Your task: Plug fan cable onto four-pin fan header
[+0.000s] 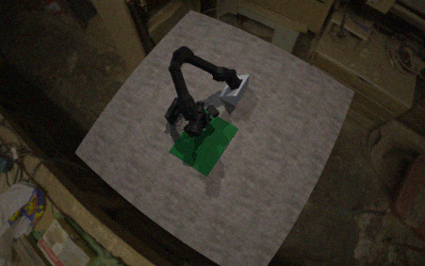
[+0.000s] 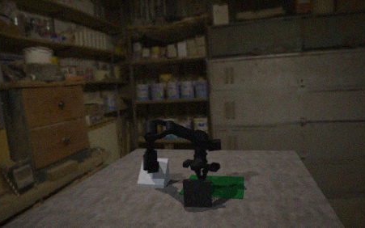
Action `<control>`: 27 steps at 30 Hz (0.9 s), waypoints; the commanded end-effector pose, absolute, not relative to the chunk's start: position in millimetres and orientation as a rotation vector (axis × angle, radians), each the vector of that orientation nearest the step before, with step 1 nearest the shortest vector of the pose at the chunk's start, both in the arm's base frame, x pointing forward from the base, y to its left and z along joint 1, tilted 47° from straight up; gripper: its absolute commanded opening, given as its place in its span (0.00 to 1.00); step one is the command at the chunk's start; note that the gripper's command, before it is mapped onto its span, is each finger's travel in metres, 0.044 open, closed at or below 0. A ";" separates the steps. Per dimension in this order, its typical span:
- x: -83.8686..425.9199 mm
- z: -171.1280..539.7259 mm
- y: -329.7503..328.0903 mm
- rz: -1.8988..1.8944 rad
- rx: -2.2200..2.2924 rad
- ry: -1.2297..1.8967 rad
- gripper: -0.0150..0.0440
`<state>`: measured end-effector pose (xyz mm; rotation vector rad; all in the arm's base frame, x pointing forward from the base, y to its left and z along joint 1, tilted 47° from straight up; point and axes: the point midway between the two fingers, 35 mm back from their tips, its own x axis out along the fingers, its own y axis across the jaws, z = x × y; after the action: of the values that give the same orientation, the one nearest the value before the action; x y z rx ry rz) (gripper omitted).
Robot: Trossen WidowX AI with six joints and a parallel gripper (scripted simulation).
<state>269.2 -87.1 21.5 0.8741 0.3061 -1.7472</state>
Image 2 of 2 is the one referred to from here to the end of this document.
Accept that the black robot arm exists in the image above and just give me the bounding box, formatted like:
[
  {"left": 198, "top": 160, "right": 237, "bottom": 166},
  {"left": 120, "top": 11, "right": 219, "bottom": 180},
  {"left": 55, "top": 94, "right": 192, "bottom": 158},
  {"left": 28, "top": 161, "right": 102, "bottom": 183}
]
[{"left": 142, "top": 119, "right": 222, "bottom": 173}]

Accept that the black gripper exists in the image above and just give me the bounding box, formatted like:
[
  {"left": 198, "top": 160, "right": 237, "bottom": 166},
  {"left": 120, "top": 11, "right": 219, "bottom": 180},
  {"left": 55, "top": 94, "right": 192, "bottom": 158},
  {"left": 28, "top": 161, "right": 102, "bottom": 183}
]
[{"left": 183, "top": 152, "right": 221, "bottom": 179}]

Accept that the green circuit board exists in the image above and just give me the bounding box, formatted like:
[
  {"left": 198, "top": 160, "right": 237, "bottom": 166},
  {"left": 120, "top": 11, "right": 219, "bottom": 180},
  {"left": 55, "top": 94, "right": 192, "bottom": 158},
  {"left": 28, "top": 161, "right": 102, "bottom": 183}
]
[{"left": 206, "top": 175, "right": 244, "bottom": 199}]

